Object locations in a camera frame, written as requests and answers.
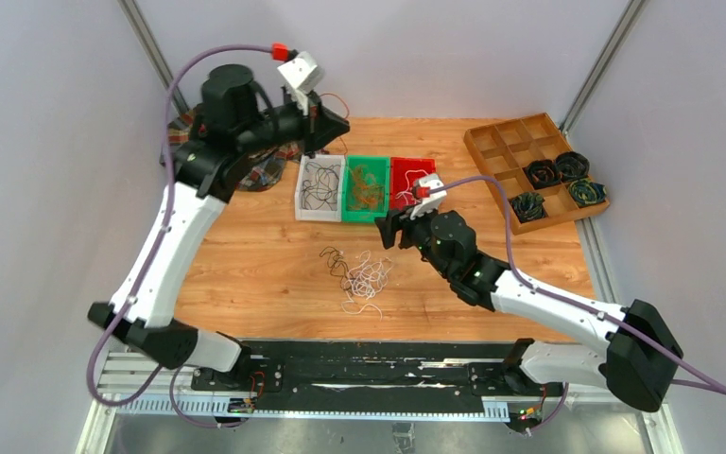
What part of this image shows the red plastic bin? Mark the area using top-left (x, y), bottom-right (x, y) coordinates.
top-left (389, 157), bottom-right (436, 209)

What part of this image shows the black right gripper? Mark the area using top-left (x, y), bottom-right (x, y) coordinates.
top-left (375, 200), bottom-right (453, 280)

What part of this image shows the white cable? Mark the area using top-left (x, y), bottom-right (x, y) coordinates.
top-left (394, 168), bottom-right (430, 208)
top-left (339, 250), bottom-right (395, 322)

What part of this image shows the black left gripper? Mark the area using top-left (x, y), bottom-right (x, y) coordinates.
top-left (238, 88), bottom-right (351, 159)

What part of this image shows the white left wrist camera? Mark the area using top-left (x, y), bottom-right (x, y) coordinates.
top-left (277, 51), bottom-right (325, 96)

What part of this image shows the green plastic bin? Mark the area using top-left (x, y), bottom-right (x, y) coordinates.
top-left (339, 155), bottom-right (390, 223)

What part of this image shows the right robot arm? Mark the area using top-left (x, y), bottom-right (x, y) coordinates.
top-left (375, 209), bottom-right (683, 412)

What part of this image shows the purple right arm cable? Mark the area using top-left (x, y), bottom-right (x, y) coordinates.
top-left (416, 175), bottom-right (726, 433)

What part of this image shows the plaid cloth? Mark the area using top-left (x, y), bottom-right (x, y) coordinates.
top-left (167, 105), bottom-right (303, 192)

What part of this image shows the rolled dark sock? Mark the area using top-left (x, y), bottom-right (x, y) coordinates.
top-left (524, 159), bottom-right (562, 189)
top-left (509, 191), bottom-right (546, 223)
top-left (567, 178), bottom-right (607, 208)
top-left (554, 150), bottom-right (590, 183)

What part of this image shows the white plastic bin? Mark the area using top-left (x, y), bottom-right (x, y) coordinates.
top-left (294, 154), bottom-right (346, 222)

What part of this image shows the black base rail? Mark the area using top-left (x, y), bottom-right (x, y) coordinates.
top-left (190, 340), bottom-right (562, 415)

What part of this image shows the wooden compartment tray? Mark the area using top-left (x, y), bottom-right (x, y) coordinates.
top-left (463, 113), bottom-right (610, 235)

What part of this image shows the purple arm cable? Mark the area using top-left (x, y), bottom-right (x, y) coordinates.
top-left (416, 175), bottom-right (726, 433)
top-left (85, 44), bottom-right (289, 430)

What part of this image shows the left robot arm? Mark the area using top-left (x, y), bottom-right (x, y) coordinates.
top-left (87, 53), bottom-right (350, 391)

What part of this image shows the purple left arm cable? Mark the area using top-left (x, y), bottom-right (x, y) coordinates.
top-left (85, 44), bottom-right (289, 430)

